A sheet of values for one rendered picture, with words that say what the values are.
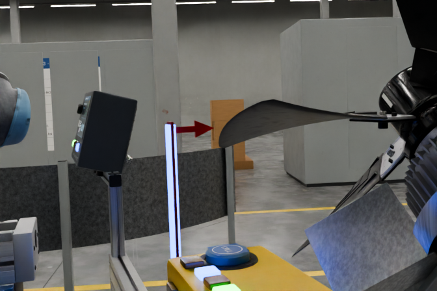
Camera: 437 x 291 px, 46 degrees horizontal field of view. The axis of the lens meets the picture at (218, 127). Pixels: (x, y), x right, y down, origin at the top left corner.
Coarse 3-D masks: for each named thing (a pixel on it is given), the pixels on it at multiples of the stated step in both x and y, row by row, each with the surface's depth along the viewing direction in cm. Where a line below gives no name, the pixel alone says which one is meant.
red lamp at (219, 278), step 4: (212, 276) 41; (216, 276) 41; (220, 276) 41; (224, 276) 41; (204, 280) 40; (208, 280) 40; (212, 280) 40; (216, 280) 40; (220, 280) 40; (224, 280) 40; (228, 280) 40; (204, 284) 40; (208, 284) 39; (212, 284) 39; (216, 284) 39; (220, 284) 39; (224, 284) 40; (228, 284) 40; (208, 288) 40; (212, 288) 39
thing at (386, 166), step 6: (396, 144) 91; (402, 144) 88; (396, 150) 89; (402, 150) 86; (384, 156) 93; (396, 156) 87; (402, 156) 84; (384, 162) 91; (396, 162) 85; (384, 168) 89; (390, 168) 86; (384, 174) 87
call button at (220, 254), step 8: (208, 248) 47; (216, 248) 47; (224, 248) 47; (232, 248) 47; (240, 248) 47; (208, 256) 46; (216, 256) 45; (224, 256) 45; (232, 256) 45; (240, 256) 45; (248, 256) 46; (216, 264) 45; (224, 264) 45; (232, 264) 45
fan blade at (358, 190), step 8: (376, 160) 94; (376, 168) 91; (368, 176) 92; (376, 176) 88; (360, 184) 92; (368, 184) 89; (352, 192) 94; (360, 192) 90; (344, 200) 96; (352, 200) 90; (336, 208) 98
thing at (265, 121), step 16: (240, 112) 70; (256, 112) 69; (272, 112) 70; (288, 112) 70; (304, 112) 70; (320, 112) 70; (336, 112) 70; (352, 112) 83; (368, 112) 77; (224, 128) 76; (240, 128) 77; (256, 128) 79; (272, 128) 82; (288, 128) 85; (224, 144) 84
